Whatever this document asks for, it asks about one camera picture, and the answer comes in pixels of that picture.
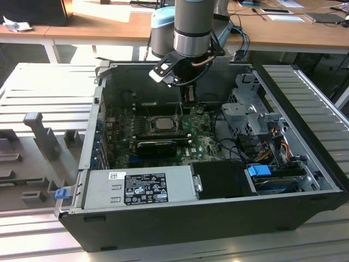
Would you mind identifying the grey parts rack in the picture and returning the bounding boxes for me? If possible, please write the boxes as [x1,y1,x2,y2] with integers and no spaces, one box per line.
[0,111,83,211]

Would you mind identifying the white sheet with blue border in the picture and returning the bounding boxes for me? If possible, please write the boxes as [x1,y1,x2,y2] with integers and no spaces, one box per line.
[267,14,305,23]

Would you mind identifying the CPU socket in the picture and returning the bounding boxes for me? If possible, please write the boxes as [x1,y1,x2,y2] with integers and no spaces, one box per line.
[146,114,184,135]

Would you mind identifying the black RAM slot row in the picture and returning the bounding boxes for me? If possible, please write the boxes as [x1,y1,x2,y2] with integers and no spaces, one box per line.
[135,132,190,146]
[135,102,183,116]

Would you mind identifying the black open PC case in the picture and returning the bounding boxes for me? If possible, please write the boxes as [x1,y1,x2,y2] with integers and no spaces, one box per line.
[53,58,349,253]

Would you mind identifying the silver metal drive cage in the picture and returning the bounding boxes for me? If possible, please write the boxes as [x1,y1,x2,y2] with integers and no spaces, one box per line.
[220,73,290,143]

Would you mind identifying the flat smartphone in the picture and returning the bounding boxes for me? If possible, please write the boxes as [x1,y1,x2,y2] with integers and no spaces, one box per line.
[260,8,294,15]

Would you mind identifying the black graphics card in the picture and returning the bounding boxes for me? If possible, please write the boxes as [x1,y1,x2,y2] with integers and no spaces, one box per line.
[136,140,178,159]

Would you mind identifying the orange and yellow wires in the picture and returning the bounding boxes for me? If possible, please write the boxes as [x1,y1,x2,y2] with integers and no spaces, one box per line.
[254,141,270,162]

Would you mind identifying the light blue cables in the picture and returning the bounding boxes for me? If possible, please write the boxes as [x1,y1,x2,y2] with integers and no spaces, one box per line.
[232,25,251,53]

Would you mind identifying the small silver CPU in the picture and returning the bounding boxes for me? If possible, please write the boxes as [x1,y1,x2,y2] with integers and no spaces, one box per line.
[153,117,176,132]

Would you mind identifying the wooden desk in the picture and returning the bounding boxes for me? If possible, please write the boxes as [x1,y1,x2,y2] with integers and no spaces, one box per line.
[0,0,349,65]

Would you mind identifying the black looped cable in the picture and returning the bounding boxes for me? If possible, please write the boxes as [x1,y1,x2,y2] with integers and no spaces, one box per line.
[211,108,248,162]

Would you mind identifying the red and yellow wire bundle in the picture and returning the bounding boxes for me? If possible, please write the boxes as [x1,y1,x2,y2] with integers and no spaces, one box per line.
[280,137,292,162]

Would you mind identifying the green motherboard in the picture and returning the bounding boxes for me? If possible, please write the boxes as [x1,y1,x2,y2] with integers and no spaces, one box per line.
[105,91,232,169]

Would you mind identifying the grey power supply unit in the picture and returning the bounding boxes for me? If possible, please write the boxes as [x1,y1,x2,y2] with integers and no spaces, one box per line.
[81,165,199,210]

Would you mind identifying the crumpled white paper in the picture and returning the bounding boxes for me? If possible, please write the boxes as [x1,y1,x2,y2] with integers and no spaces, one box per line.
[2,14,34,33]

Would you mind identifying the hard disk in blue carrier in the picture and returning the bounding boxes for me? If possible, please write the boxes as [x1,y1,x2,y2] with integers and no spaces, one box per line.
[246,163,308,196]

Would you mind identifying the metal socket cover frame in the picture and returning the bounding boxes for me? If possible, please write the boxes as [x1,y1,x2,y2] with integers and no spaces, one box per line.
[149,116,179,133]

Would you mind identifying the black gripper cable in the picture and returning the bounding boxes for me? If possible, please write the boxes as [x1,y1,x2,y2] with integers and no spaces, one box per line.
[169,54,215,88]

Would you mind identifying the black box on desk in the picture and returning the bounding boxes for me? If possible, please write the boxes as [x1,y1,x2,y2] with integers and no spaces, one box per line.
[0,0,69,27]

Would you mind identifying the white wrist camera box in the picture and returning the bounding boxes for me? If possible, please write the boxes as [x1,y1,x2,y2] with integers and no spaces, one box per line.
[148,56,181,88]

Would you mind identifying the dark grey notebook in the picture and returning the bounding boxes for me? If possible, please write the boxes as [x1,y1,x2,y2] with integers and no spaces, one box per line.
[305,11,346,25]

